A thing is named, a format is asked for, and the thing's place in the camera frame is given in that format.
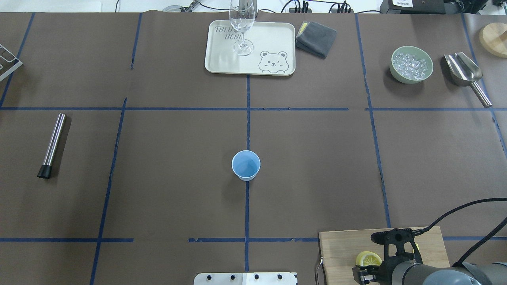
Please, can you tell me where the steel muddler black tip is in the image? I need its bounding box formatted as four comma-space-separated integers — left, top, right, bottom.
37, 112, 67, 179

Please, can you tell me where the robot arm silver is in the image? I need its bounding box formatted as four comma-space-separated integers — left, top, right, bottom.
352, 262, 507, 285

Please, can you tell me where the wooden cutting board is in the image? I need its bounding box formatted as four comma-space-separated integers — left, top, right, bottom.
315, 226, 450, 285

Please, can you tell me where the yellow lemon slice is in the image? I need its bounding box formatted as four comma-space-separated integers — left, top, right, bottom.
355, 251, 383, 267

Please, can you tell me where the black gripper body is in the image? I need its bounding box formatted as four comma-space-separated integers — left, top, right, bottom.
352, 265, 396, 285

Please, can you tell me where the cream bear tray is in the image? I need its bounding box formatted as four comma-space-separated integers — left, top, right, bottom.
204, 20, 296, 76

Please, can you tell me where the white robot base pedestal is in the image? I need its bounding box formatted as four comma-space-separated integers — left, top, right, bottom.
193, 272, 298, 285

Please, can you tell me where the green bowl of ice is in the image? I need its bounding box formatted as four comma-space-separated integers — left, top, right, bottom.
389, 46, 433, 84

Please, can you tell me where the yellow sponge under cloth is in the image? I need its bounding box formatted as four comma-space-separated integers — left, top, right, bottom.
296, 21, 309, 38

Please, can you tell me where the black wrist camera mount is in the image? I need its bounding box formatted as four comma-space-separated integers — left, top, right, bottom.
370, 228, 425, 266

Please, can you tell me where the steel ice scoop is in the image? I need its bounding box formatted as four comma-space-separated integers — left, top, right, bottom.
444, 52, 492, 108

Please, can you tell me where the wooden mug tree stand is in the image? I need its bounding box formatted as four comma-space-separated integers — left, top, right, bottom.
479, 22, 507, 58

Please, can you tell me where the white wire cup rack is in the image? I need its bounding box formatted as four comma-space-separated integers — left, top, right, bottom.
0, 44, 23, 81

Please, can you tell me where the grey folded cloth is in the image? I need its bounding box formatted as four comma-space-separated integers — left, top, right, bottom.
295, 21, 337, 59

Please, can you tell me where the clear wine glass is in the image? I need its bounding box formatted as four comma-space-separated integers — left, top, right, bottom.
229, 0, 255, 56

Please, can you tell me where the light blue paper cup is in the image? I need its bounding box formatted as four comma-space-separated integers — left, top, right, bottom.
231, 150, 261, 182

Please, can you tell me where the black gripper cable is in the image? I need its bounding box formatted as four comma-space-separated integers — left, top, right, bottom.
414, 198, 507, 266

